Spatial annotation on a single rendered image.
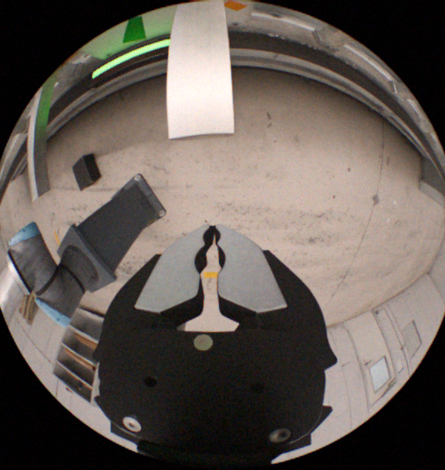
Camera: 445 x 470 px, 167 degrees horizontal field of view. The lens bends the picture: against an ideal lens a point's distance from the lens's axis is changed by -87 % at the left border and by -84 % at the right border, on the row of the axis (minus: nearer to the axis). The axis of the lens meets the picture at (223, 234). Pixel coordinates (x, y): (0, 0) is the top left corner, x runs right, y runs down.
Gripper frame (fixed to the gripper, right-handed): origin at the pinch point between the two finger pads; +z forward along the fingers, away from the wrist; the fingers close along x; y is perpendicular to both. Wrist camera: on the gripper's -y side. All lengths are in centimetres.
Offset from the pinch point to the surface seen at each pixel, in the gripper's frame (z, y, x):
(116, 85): 66, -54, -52
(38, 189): 0.6, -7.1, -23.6
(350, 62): 12.5, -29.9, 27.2
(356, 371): -26, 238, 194
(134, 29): 7.0, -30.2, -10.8
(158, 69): 66, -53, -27
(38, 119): 1.0, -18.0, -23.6
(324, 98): 83, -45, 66
